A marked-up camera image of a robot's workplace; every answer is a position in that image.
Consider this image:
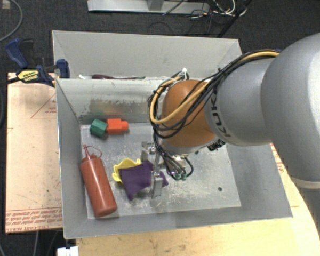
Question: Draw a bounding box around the orange block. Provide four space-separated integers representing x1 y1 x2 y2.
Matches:
105 118 130 135

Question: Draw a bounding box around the dark purple flat object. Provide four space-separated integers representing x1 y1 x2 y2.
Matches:
91 74 137 81

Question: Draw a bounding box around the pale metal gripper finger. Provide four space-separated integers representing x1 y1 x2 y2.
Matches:
141 141 156 164
150 170 164 200

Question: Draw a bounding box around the grey metal bin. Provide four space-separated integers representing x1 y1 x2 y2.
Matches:
52 30 293 240

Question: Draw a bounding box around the purple cloth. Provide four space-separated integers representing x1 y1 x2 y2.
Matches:
118 161 170 201

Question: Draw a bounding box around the red-brown squeeze bottle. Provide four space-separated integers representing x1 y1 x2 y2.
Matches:
79 144 118 219

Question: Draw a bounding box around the green hexagonal block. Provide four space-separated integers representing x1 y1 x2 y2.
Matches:
89 118 108 139

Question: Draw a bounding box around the black cylinder on white bracket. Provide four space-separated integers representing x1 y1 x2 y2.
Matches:
207 139 227 152

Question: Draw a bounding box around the yellow wavy-edged cup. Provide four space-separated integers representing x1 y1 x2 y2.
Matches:
111 158 142 184

